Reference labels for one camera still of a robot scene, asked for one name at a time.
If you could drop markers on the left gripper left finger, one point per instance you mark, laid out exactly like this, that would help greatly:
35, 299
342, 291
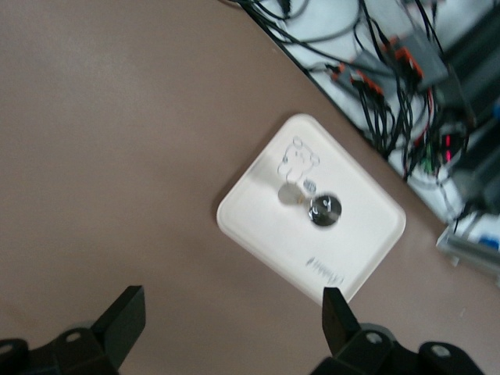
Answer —
117, 324

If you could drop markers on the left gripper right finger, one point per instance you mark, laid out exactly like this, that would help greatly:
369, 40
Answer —
340, 328

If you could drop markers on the cream rabbit print tray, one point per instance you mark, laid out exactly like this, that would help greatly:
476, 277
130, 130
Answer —
351, 246

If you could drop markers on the small blue cap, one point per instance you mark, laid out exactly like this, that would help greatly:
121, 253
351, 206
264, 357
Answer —
490, 239

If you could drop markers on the device with red display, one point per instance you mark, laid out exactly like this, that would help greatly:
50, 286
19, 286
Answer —
448, 146

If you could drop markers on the grey box orange connectors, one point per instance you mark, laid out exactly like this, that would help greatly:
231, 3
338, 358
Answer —
423, 58
371, 64

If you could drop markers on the grey metal mount bracket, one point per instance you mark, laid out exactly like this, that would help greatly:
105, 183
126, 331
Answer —
468, 244

